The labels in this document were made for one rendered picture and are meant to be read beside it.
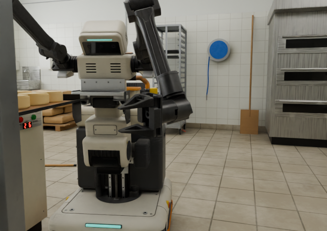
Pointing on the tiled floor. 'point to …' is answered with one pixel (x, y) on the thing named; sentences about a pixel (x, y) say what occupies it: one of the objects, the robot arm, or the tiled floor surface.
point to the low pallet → (60, 125)
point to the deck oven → (297, 71)
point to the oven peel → (248, 121)
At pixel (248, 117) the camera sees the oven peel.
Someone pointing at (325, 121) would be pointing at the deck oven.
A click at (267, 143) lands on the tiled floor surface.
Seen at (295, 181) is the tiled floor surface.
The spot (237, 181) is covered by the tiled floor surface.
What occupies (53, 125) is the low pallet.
